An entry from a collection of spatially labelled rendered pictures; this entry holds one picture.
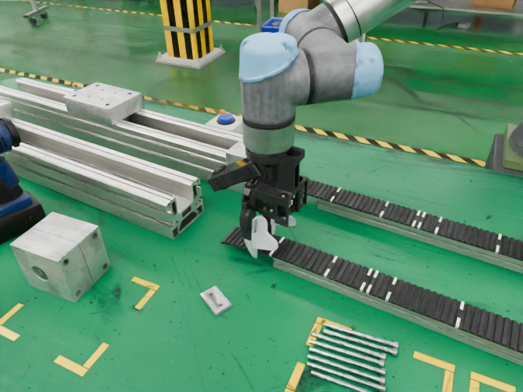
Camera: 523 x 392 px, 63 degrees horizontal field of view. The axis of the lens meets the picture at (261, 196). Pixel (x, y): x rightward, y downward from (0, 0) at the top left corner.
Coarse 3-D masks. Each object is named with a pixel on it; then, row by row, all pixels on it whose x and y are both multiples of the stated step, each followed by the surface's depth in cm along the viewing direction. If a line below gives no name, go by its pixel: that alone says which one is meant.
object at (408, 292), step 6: (408, 282) 67; (408, 288) 66; (414, 288) 66; (402, 294) 65; (408, 294) 65; (414, 294) 65; (402, 300) 64; (408, 300) 64; (402, 306) 63; (408, 306) 63
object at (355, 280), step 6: (360, 264) 70; (354, 270) 69; (360, 270) 69; (366, 270) 69; (354, 276) 68; (360, 276) 68; (348, 282) 67; (354, 282) 67; (360, 282) 67; (354, 288) 66
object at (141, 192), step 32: (32, 128) 101; (32, 160) 94; (64, 160) 89; (96, 160) 93; (128, 160) 88; (64, 192) 92; (96, 192) 86; (128, 192) 80; (160, 192) 84; (192, 192) 82; (160, 224) 80
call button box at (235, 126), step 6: (216, 120) 108; (234, 120) 107; (240, 120) 108; (210, 126) 106; (216, 126) 105; (222, 126) 105; (228, 126) 105; (234, 126) 105; (240, 126) 107; (234, 132) 105; (240, 132) 108
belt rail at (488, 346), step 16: (288, 272) 73; (304, 272) 72; (336, 288) 69; (352, 288) 67; (368, 304) 67; (384, 304) 66; (416, 320) 64; (432, 320) 62; (448, 336) 62; (464, 336) 61; (496, 352) 60; (512, 352) 58
